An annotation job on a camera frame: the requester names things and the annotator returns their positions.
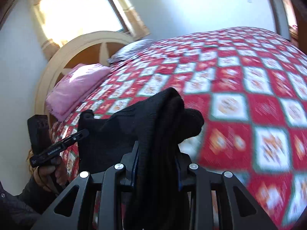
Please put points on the red patchwork bedspread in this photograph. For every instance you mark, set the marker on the red patchwork bedspread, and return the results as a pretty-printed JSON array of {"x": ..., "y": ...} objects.
[{"x": 250, "y": 86}]

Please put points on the black pants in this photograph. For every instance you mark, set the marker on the black pants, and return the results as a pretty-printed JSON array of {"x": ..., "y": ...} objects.
[{"x": 158, "y": 125}]

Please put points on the beige curtain right panel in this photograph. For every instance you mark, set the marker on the beige curtain right panel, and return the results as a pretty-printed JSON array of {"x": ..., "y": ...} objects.
[{"x": 132, "y": 20}]

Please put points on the folded pink blanket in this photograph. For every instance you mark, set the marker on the folded pink blanket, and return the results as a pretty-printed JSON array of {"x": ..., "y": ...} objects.
[{"x": 73, "y": 88}]

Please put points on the cream wooden headboard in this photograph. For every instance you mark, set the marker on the cream wooden headboard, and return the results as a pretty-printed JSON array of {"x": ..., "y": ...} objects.
[{"x": 91, "y": 48}]

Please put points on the brown wooden door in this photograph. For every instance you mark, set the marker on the brown wooden door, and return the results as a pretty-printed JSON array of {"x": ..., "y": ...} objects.
[{"x": 300, "y": 14}]

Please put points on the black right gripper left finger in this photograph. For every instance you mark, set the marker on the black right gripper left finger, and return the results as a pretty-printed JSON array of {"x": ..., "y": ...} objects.
[{"x": 74, "y": 207}]

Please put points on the striped pillow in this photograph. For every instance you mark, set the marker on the striped pillow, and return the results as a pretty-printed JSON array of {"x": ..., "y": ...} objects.
[{"x": 130, "y": 50}]

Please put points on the dark jacket left forearm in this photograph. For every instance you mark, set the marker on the dark jacket left forearm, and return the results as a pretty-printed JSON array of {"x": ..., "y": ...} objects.
[{"x": 22, "y": 211}]

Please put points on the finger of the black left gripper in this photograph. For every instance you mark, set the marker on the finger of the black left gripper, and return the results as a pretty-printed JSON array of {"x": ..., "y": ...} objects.
[{"x": 73, "y": 138}]

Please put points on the window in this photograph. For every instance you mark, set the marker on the window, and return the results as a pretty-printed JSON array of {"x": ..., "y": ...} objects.
[{"x": 67, "y": 19}]

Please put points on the person's left hand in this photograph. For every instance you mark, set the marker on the person's left hand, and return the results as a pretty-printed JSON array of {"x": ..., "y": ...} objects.
[{"x": 53, "y": 177}]

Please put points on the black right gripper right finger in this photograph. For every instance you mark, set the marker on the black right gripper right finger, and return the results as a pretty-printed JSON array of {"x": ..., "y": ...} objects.
[{"x": 237, "y": 208}]

